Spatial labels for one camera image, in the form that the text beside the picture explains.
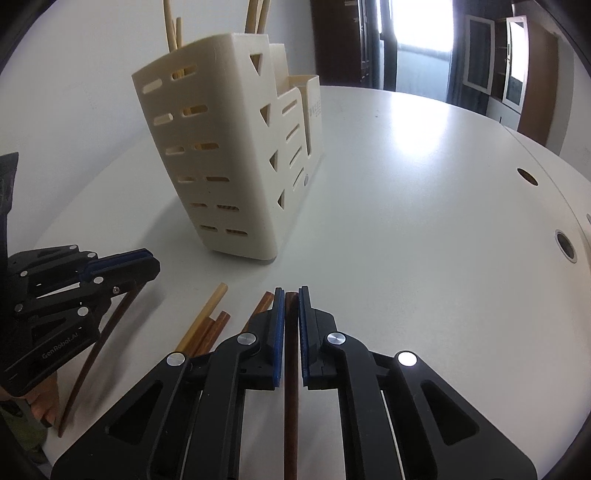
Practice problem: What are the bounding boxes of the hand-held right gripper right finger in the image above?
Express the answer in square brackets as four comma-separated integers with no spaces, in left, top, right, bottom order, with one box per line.
[298,285,539,480]

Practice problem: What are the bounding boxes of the dark curtain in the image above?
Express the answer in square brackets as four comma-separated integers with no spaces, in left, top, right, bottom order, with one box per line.
[444,0,468,108]

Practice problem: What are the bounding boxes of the grey low cabinet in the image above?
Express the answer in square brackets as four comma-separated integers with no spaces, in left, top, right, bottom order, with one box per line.
[484,96,523,131]

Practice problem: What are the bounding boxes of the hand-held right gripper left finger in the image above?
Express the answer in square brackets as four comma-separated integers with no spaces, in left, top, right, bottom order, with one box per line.
[51,287,284,480]

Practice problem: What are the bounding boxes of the cream plastic utensil holder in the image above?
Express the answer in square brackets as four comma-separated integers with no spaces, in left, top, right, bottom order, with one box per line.
[131,32,323,262]

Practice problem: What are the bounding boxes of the bright balcony glass door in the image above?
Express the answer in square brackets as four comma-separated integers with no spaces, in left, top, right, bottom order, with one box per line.
[389,0,456,103]

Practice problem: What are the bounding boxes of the dark wooden chopstick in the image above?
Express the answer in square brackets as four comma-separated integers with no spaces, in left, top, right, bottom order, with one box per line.
[57,285,142,438]
[244,290,275,332]
[283,291,302,480]
[189,315,222,357]
[201,311,232,354]

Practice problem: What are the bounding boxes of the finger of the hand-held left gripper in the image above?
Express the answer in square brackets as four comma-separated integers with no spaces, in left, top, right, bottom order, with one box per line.
[11,244,153,288]
[15,257,161,317]

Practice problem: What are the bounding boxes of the brown wooden door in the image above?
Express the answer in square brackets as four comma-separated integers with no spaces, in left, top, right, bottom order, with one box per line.
[309,0,385,91]

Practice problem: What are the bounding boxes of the person's clothing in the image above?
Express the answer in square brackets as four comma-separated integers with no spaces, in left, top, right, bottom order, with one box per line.
[0,392,49,465]

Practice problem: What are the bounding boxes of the white framed glass cabinet door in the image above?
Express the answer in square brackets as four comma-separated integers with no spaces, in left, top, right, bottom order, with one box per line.
[462,13,496,96]

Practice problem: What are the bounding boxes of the person's left hand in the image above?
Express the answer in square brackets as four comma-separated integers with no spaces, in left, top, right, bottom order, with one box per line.
[28,369,61,430]

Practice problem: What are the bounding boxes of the grey ringed table grommet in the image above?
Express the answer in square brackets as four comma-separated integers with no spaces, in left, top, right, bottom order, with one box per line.
[555,229,579,264]

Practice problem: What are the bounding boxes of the brown wooden cabinet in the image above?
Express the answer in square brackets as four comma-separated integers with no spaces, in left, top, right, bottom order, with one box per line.
[501,15,560,149]

